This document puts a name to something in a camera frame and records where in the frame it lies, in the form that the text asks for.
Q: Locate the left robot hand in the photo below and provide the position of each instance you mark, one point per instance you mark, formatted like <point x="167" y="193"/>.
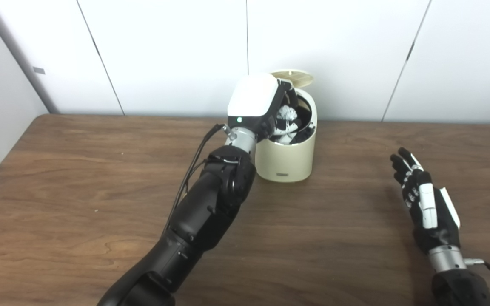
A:
<point x="251" y="97"/>

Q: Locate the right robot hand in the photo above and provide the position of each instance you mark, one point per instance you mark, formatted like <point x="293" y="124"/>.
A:
<point x="430" y="212"/>

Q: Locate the white paper ball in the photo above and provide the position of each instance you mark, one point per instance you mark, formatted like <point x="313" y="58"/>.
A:
<point x="287" y="112"/>

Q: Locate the cream round bin lid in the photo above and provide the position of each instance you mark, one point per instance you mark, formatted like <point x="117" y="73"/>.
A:
<point x="296" y="77"/>

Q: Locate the cream-colored bin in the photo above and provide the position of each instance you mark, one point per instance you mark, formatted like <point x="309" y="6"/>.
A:
<point x="285" y="161"/>

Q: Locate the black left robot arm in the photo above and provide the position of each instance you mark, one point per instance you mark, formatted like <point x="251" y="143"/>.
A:
<point x="202" y="216"/>

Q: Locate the small grey wall tag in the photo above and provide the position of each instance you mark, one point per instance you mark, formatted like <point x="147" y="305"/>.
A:
<point x="39" y="70"/>

